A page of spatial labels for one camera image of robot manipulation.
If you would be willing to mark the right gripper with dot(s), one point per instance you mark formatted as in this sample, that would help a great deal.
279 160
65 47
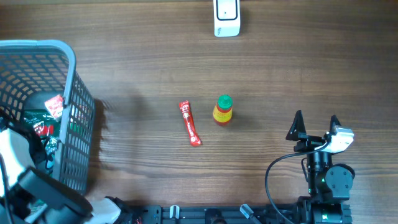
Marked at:
297 131

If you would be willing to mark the red yellow sauce bottle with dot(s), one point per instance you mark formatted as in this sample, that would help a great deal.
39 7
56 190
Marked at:
222 113

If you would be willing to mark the red stick sachet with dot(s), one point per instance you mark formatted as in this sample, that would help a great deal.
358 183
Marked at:
189 123

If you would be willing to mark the small red white snack packet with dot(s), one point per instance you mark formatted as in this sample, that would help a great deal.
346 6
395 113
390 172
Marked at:
55 107

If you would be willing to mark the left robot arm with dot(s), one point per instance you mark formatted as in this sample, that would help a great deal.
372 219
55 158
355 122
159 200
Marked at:
29 195

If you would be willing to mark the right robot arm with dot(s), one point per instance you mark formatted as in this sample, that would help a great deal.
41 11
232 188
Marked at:
329 184

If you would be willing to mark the white barcode scanner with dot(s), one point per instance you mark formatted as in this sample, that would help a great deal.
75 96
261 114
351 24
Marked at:
227 18

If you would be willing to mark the green 3M gloves package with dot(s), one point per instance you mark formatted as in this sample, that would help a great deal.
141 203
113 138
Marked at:
48 130

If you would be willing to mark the grey plastic shopping basket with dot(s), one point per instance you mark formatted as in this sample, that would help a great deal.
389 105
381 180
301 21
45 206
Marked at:
34 71

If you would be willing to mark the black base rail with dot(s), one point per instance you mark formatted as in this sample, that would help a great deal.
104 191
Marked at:
285 213

